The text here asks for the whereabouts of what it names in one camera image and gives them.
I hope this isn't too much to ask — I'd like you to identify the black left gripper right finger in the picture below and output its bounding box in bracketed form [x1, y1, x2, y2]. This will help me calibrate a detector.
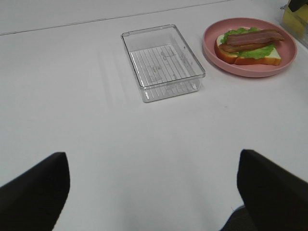
[237, 149, 308, 231]

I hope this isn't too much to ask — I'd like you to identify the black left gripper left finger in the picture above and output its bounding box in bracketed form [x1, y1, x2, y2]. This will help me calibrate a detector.
[0, 152, 70, 231]

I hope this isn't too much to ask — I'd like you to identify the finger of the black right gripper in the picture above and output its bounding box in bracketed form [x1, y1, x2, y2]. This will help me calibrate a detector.
[288, 0, 308, 12]

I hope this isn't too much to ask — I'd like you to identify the pink bacon strip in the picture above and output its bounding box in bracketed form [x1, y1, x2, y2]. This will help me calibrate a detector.
[226, 29, 284, 46]

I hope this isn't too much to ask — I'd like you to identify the bread slice from tray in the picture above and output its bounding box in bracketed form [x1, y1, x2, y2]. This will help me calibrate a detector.
[214, 43, 282, 66]

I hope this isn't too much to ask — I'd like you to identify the green lettuce leaf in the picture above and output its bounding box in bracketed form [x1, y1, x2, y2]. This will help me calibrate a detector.
[216, 27, 281, 60]

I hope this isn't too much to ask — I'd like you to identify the brown bacon strip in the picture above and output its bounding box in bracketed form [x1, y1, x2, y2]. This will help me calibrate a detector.
[218, 42, 272, 52]

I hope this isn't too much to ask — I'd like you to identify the yellow cheese slice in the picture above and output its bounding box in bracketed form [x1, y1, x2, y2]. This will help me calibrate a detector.
[282, 8, 308, 39]

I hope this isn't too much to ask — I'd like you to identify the right clear plastic tray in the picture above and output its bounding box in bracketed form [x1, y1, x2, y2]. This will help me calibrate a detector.
[281, 0, 308, 48]

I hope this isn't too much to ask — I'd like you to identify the clear plastic tray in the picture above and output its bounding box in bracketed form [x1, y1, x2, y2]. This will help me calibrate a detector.
[121, 24, 205, 103]
[281, 0, 308, 48]

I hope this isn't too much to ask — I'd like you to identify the pink round plate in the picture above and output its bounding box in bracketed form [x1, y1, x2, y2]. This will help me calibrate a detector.
[203, 17, 297, 77]

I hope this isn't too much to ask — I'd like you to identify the left clear plastic tray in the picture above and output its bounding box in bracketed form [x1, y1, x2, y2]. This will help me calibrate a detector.
[121, 24, 205, 103]

